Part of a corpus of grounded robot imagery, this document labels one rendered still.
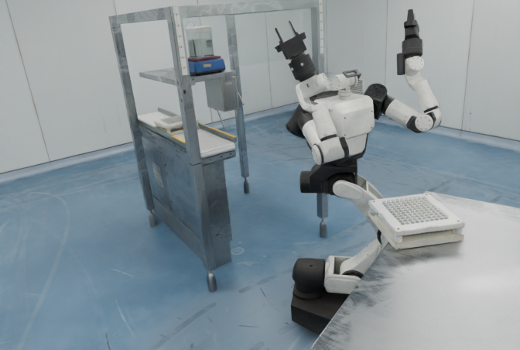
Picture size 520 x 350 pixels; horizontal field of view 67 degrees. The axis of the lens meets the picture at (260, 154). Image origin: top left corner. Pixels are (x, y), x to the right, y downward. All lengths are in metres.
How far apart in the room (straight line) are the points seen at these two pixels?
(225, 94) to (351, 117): 0.86
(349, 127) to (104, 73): 4.30
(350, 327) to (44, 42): 4.95
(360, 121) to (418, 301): 0.88
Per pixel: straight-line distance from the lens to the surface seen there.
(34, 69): 5.52
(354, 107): 1.82
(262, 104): 6.80
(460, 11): 5.41
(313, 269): 2.24
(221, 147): 2.42
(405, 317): 1.20
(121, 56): 3.19
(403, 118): 1.96
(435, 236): 1.50
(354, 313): 1.19
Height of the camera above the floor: 1.65
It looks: 20 degrees down
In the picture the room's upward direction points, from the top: 5 degrees counter-clockwise
